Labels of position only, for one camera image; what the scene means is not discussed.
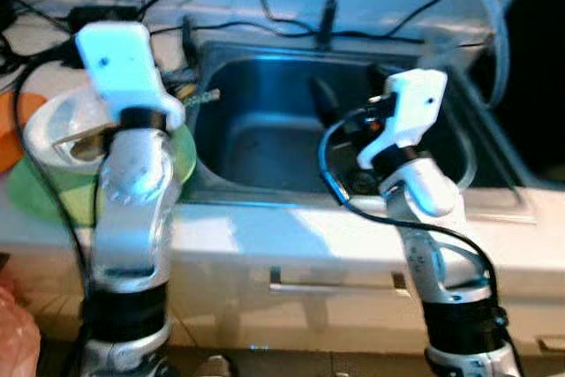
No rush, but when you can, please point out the clear drinking glass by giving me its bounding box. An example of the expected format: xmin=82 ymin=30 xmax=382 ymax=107
xmin=424 ymin=31 xmax=460 ymax=69

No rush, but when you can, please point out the white bowl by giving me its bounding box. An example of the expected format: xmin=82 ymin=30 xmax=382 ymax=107
xmin=25 ymin=86 xmax=120 ymax=175

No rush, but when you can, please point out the wooden chopstick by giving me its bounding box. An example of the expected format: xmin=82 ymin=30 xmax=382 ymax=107
xmin=51 ymin=125 xmax=111 ymax=148

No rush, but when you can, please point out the white water hose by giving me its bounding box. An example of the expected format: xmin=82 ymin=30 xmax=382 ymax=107
xmin=437 ymin=0 xmax=513 ymax=109

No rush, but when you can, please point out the orange plate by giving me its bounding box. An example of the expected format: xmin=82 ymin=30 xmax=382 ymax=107
xmin=0 ymin=92 xmax=45 ymax=175

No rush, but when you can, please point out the black power adapter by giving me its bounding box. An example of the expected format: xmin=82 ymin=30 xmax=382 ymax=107
xmin=69 ymin=6 xmax=142 ymax=29

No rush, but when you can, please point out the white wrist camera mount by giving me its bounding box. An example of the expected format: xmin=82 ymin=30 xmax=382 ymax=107
xmin=358 ymin=70 xmax=448 ymax=170
xmin=75 ymin=22 xmax=186 ymax=131

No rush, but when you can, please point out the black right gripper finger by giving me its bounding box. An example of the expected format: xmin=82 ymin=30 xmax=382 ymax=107
xmin=366 ymin=62 xmax=398 ymax=95
xmin=309 ymin=75 xmax=343 ymax=128

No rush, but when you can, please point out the stainless steel sink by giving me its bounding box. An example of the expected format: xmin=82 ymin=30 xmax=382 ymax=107
xmin=181 ymin=37 xmax=535 ymax=219

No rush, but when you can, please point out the green plate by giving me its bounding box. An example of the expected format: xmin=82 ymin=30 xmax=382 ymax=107
xmin=7 ymin=117 xmax=197 ymax=226

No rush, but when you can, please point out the dark metal faucet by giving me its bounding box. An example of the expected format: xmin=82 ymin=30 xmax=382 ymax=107
xmin=318 ymin=0 xmax=345 ymax=49

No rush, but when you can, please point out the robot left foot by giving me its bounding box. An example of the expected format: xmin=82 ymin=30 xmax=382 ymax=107
xmin=192 ymin=355 xmax=233 ymax=377

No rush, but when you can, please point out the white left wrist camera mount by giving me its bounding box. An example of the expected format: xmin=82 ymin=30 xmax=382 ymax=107
xmin=75 ymin=22 xmax=186 ymax=131

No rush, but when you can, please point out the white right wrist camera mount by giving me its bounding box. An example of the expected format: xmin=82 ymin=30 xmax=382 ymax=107
xmin=358 ymin=70 xmax=448 ymax=170

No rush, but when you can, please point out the white kitchen cabinet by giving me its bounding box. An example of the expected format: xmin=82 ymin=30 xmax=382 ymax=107
xmin=0 ymin=236 xmax=565 ymax=360

